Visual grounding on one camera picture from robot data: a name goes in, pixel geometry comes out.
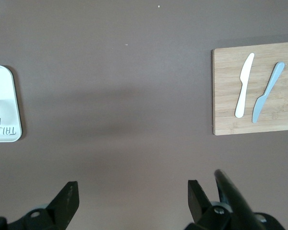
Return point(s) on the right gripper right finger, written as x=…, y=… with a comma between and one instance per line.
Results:
x=198, y=206

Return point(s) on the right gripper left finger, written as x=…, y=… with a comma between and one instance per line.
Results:
x=62, y=206

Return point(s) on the bamboo cutting board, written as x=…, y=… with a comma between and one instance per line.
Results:
x=225, y=95

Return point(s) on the grey plastic knife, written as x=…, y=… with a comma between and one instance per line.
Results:
x=266, y=93

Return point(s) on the white plastic knife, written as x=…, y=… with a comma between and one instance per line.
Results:
x=244, y=81

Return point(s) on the cream bear print tray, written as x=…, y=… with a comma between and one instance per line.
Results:
x=4, y=83

